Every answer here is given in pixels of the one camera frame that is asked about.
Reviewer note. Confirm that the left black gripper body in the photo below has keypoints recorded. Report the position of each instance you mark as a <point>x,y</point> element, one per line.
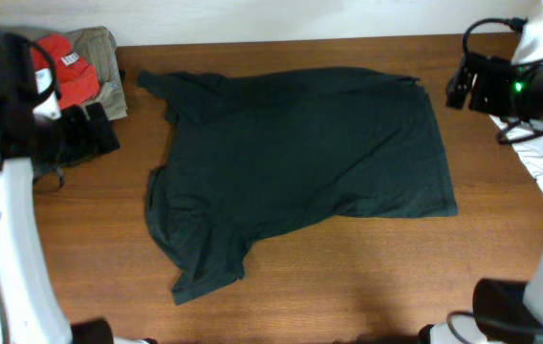
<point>76,138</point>

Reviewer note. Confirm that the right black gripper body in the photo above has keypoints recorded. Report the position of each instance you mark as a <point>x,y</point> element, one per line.
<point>507,89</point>

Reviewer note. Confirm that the dark green Nike t-shirt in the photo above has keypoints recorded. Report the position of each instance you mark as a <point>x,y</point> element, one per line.
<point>261,156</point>

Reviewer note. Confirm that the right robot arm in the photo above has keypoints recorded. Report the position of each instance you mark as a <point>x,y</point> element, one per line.
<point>502,311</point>

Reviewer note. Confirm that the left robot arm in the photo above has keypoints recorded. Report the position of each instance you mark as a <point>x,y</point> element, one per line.
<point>29,311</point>

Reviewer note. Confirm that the white t-shirt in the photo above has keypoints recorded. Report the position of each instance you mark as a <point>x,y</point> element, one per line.
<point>539,143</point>

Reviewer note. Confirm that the red folded printed shirt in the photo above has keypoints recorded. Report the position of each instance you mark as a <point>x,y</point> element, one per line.
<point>76,77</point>

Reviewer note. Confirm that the olive folded garment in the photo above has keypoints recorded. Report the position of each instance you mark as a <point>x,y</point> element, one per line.
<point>97,46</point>

